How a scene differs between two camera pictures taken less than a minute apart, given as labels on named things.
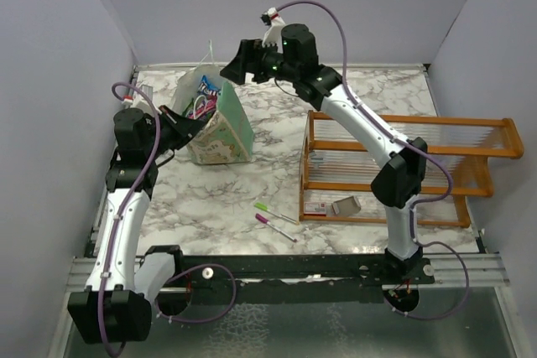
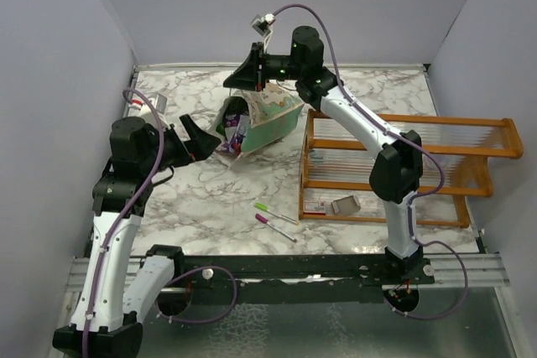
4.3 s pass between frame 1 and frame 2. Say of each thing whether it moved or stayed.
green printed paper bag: moved
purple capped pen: stayed
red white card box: stayed
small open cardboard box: stayed
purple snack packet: moved
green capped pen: stayed
